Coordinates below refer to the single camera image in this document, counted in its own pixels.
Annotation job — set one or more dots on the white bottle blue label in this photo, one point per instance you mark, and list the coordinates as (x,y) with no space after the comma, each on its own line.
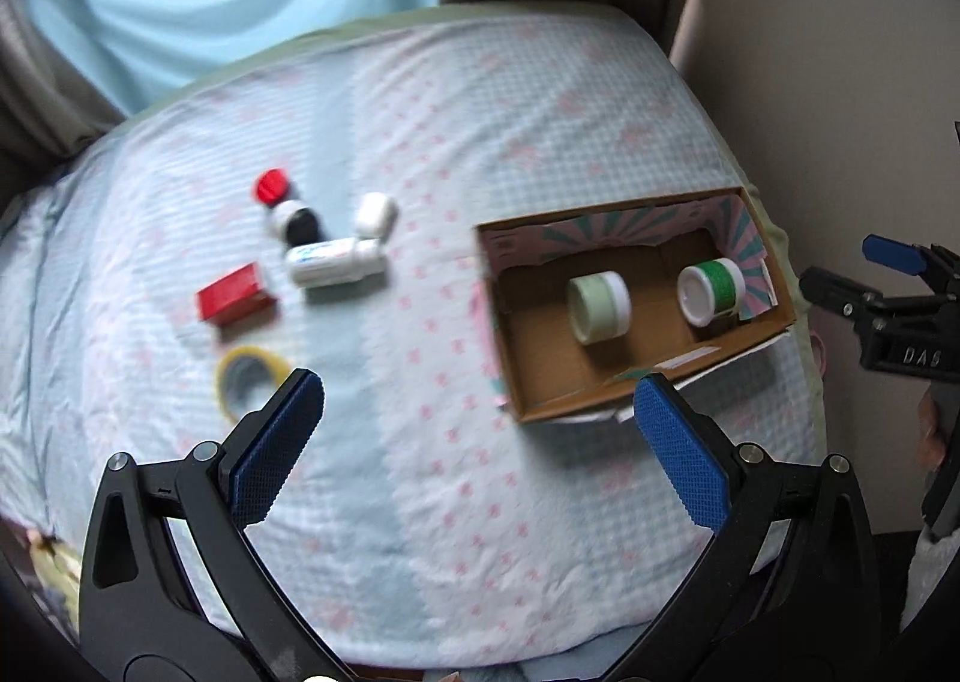
(334,262)

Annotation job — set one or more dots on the red cardboard box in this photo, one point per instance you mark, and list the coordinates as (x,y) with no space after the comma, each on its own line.
(235,296)

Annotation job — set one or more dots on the white jar green label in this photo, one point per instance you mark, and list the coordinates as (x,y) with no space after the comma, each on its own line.
(710,290)

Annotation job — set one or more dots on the grey jar red lid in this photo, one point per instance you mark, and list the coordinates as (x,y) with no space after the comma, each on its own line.
(272,187)

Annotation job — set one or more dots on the checkered floral bedsheet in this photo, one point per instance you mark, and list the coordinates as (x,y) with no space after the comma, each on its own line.
(421,528)

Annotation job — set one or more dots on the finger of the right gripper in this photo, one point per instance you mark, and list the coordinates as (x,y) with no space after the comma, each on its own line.
(843,297)
(936,265)

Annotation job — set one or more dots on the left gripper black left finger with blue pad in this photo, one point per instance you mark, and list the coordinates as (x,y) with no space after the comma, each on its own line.
(172,589)

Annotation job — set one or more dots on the small white bottle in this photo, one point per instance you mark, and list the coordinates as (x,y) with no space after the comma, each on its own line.
(375,216)

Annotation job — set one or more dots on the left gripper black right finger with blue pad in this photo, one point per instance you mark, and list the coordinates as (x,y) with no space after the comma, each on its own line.
(780,591)

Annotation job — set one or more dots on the pink cardboard box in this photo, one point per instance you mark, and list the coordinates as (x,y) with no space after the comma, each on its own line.
(528,261)

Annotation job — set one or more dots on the yellow packing tape roll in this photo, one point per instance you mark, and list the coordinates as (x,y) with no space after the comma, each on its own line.
(246,378)

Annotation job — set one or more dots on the person's hand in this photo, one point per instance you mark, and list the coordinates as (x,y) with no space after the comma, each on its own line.
(932,441)

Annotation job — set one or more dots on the white jar black lid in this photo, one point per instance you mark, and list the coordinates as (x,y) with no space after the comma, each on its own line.
(295,223)

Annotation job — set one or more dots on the green jar white lid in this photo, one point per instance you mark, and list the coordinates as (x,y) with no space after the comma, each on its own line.
(599,307)

